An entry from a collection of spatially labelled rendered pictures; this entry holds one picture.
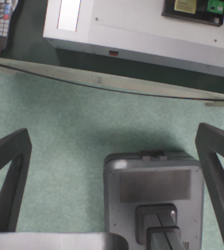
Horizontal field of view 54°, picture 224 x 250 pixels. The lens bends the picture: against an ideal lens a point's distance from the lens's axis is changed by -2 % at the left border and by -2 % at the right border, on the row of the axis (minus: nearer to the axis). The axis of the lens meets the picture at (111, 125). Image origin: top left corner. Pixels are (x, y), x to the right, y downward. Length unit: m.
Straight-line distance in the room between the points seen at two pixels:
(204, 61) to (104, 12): 0.23
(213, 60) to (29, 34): 0.44
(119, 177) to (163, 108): 0.50
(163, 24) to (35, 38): 0.32
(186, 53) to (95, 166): 1.02
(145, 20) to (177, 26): 0.07
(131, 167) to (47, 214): 0.68
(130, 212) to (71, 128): 0.58
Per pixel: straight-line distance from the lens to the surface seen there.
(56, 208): 1.52
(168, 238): 1.04
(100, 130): 1.34
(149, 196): 1.18
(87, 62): 0.59
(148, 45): 0.49
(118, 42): 0.49
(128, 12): 0.51
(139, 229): 1.21
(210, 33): 0.54
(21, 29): 0.64
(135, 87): 1.19
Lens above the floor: 1.33
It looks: 84 degrees down
